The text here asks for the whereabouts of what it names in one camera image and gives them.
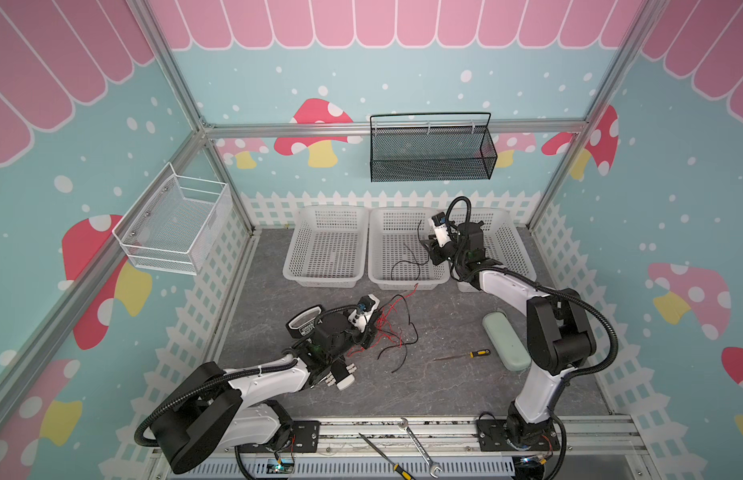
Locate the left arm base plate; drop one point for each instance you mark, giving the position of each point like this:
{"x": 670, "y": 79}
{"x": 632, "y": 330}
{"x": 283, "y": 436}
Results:
{"x": 301, "y": 436}

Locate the white plastic basket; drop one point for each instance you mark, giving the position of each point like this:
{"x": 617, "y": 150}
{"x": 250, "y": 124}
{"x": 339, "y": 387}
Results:
{"x": 329, "y": 247}
{"x": 397, "y": 258}
{"x": 502, "y": 241}

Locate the white wire wall basket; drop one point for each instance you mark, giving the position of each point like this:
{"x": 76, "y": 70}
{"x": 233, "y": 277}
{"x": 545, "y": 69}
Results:
{"x": 175, "y": 224}

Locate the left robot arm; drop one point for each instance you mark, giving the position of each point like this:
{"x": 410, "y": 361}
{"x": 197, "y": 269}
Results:
{"x": 216, "y": 408}

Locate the right white plastic basket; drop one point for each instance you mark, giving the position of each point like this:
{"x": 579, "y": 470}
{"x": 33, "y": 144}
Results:
{"x": 502, "y": 241}

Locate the left white plastic basket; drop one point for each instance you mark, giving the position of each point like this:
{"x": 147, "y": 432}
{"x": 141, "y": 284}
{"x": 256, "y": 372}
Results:
{"x": 329, "y": 247}

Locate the middle white plastic basket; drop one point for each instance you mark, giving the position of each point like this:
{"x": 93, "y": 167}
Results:
{"x": 397, "y": 258}

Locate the mint green zip case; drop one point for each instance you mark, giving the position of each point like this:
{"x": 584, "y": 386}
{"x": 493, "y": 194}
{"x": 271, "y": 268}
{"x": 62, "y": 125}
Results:
{"x": 507, "y": 343}

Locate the yellow black small screwdriver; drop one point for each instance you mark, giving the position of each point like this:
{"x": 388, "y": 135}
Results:
{"x": 468, "y": 355}

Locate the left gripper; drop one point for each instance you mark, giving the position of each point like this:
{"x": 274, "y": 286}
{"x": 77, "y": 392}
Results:
{"x": 369, "y": 335}

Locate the black wire mesh wall basket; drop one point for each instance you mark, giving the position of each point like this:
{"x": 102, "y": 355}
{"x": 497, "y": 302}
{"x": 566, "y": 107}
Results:
{"x": 440, "y": 146}

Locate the yellow handled front screwdriver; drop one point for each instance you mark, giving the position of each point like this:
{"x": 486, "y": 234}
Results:
{"x": 397, "y": 468}

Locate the silver combination wrench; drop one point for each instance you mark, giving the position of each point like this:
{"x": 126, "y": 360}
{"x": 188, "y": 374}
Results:
{"x": 433, "y": 466}

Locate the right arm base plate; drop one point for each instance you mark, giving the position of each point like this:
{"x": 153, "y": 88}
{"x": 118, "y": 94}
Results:
{"x": 497, "y": 435}

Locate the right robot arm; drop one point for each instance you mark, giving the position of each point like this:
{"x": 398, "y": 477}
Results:
{"x": 566, "y": 336}

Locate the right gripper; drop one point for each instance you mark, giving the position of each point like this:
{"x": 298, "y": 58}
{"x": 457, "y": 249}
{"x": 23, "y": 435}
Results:
{"x": 435, "y": 251}

